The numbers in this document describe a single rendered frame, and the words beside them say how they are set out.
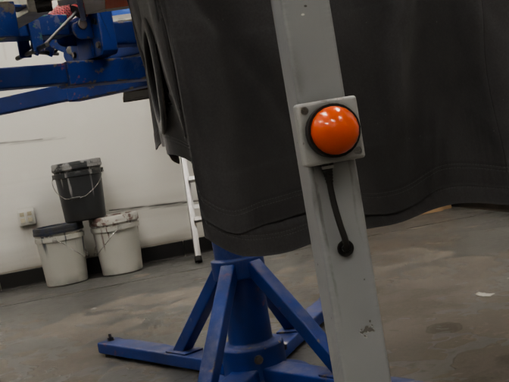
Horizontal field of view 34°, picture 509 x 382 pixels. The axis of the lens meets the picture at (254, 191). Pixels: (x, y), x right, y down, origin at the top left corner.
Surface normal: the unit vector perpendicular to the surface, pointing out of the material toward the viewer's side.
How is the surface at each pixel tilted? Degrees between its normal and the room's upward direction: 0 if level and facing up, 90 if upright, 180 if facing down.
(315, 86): 90
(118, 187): 90
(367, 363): 90
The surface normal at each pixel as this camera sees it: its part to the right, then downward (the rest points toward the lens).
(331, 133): -0.29, 0.27
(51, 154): 0.17, 0.03
